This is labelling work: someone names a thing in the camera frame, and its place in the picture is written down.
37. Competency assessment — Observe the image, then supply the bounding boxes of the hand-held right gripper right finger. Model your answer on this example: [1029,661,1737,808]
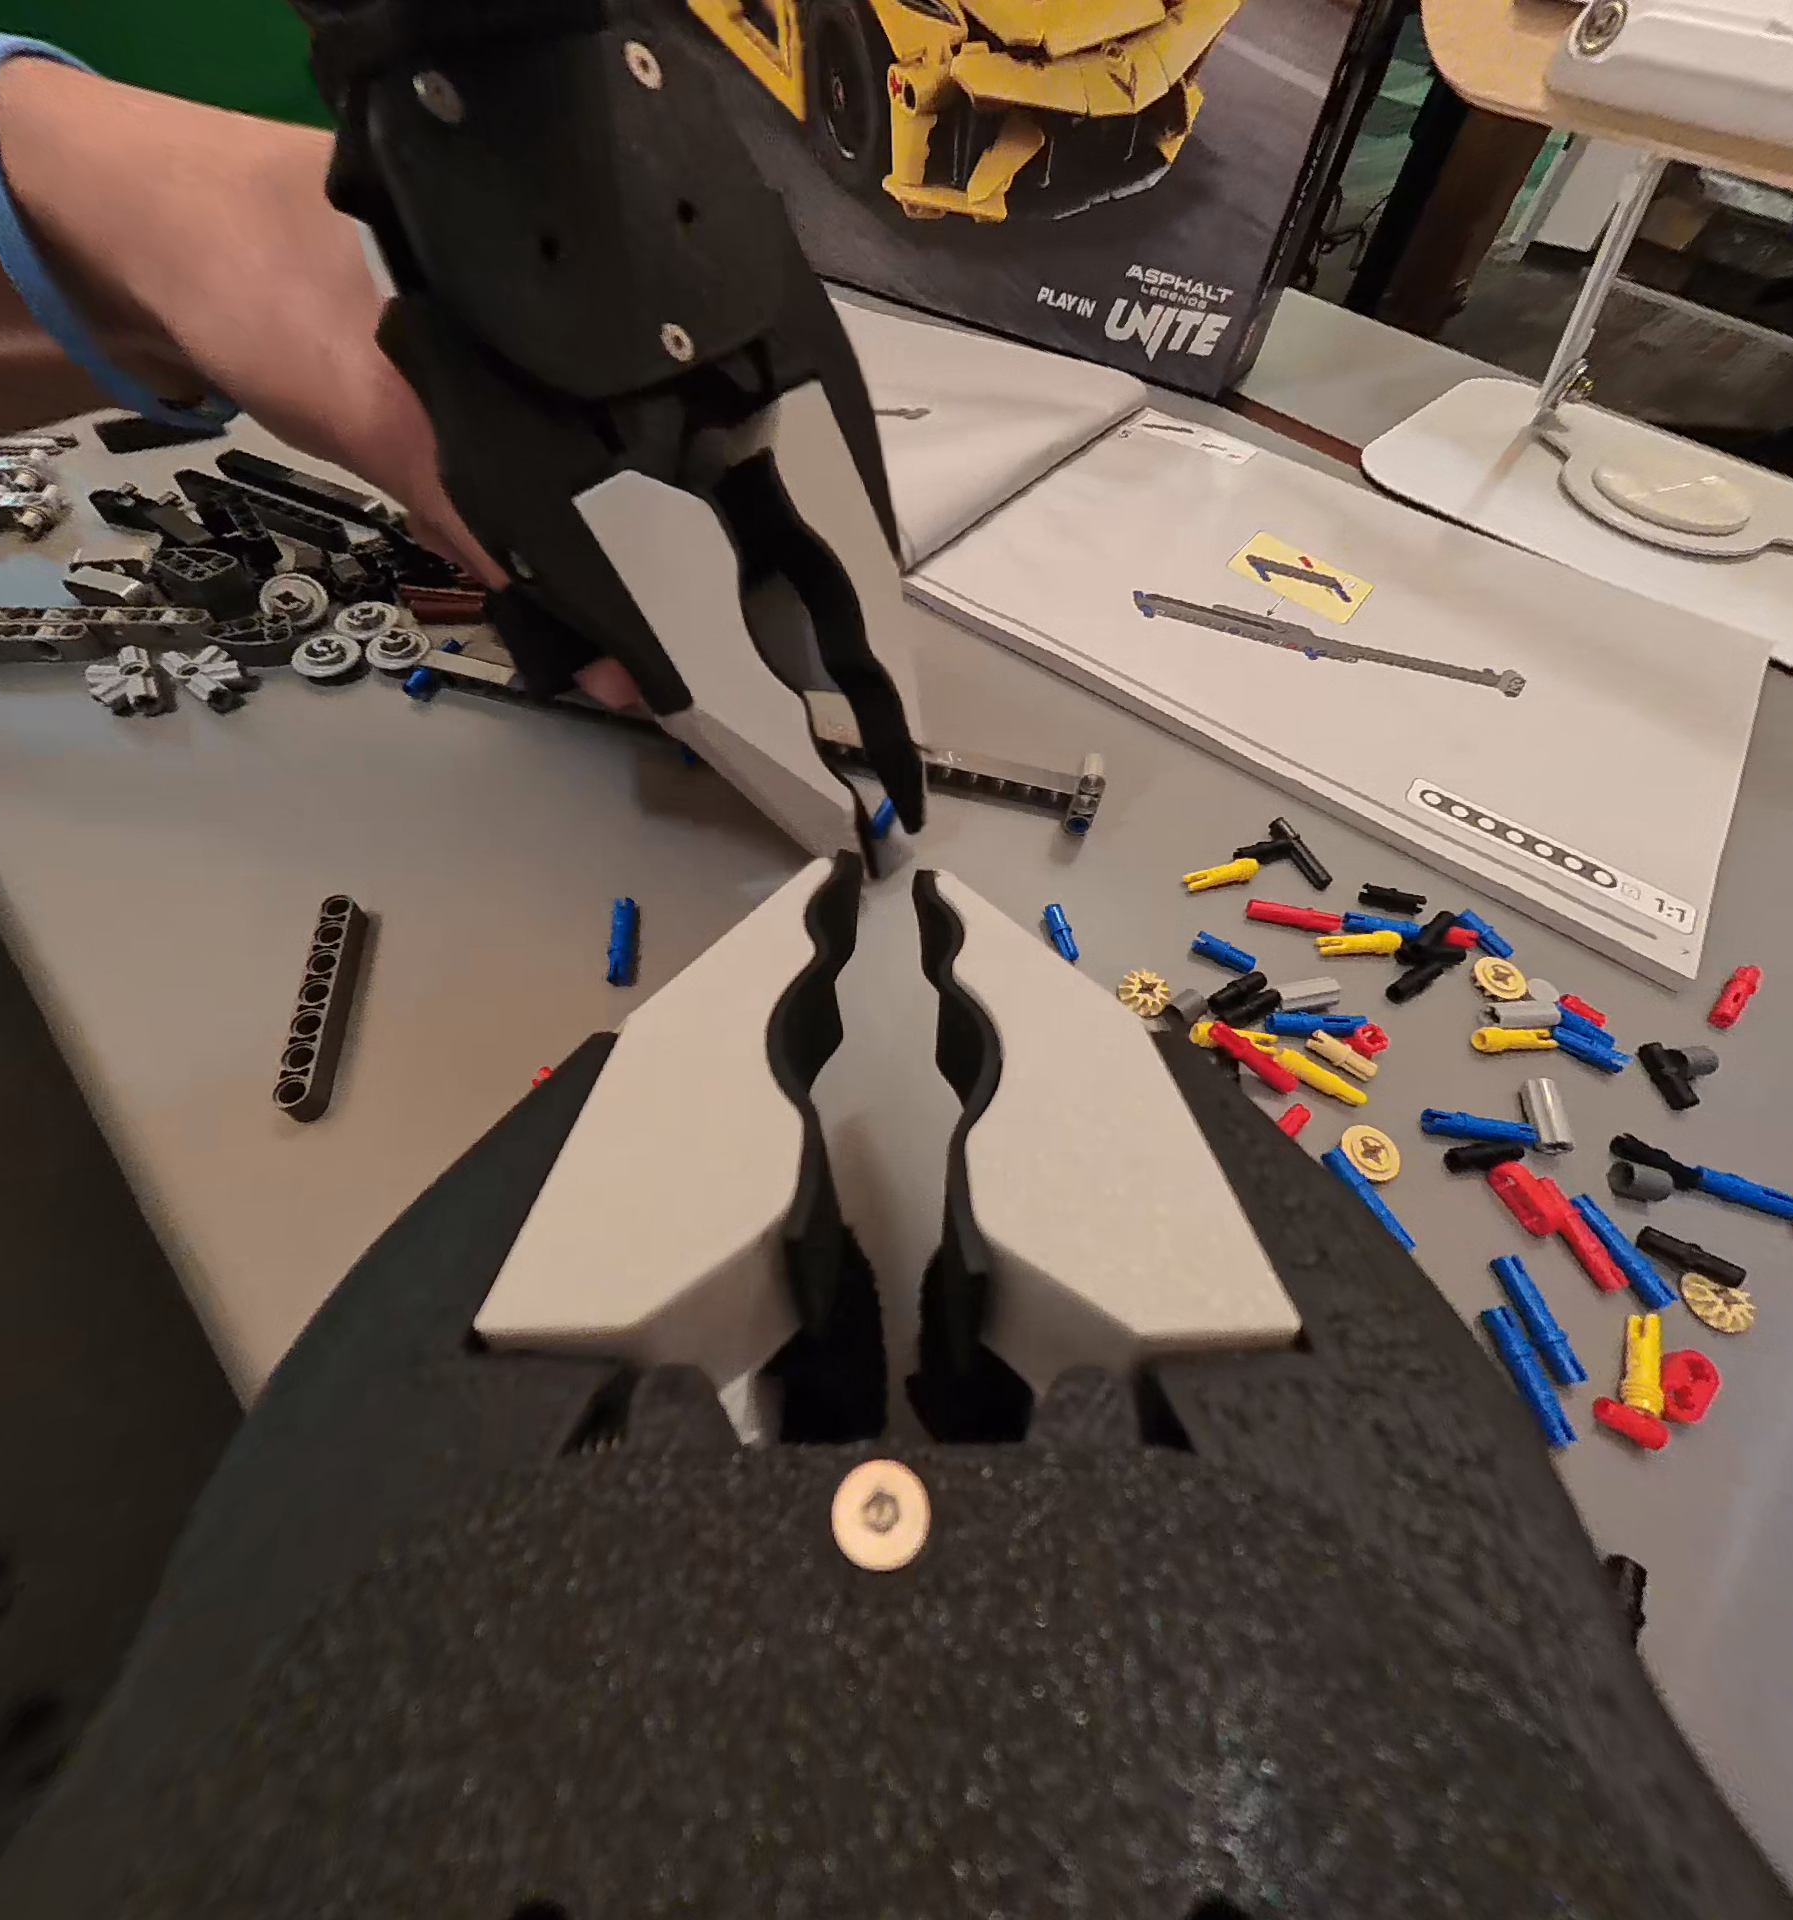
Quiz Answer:
[913,871,1303,1375]

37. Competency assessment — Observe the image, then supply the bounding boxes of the pile of colourful connector pins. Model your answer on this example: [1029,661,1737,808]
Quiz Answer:
[1043,816,1793,1455]

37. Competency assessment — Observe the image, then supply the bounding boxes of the cluster of grey toy connectors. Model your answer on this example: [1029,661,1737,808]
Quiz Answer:
[0,434,81,539]

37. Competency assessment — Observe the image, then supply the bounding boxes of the long black toy beam assembly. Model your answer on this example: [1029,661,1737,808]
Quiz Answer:
[402,639,1108,842]

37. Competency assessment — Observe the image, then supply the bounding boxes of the blue wristband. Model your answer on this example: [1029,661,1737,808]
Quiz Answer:
[0,29,246,437]

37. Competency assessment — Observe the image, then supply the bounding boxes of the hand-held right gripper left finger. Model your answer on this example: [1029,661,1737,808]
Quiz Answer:
[475,851,865,1440]

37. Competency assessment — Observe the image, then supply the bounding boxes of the white wooden document stand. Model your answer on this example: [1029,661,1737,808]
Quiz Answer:
[1361,0,1793,691]

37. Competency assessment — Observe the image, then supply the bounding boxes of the black perforated panel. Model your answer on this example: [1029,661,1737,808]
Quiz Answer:
[0,810,246,1920]

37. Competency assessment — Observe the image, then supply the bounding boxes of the short black toy beam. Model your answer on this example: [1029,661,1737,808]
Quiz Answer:
[273,895,375,1124]

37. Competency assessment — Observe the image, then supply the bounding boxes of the green plastic bin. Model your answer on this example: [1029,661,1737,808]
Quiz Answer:
[80,0,334,128]

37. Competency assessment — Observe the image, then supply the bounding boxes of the toy car set box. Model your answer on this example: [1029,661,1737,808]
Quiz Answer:
[685,0,1387,400]

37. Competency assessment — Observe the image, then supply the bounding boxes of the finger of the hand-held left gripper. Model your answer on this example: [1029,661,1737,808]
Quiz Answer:
[570,470,876,860]
[713,374,932,839]

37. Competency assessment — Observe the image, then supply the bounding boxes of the white instruction booklet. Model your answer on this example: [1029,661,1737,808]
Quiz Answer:
[836,293,1775,989]

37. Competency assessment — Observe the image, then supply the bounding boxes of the pile of small black connectors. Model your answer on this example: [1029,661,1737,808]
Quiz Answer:
[62,412,464,631]

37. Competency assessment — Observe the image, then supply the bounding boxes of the person's left hand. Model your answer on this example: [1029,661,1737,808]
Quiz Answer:
[20,82,524,608]

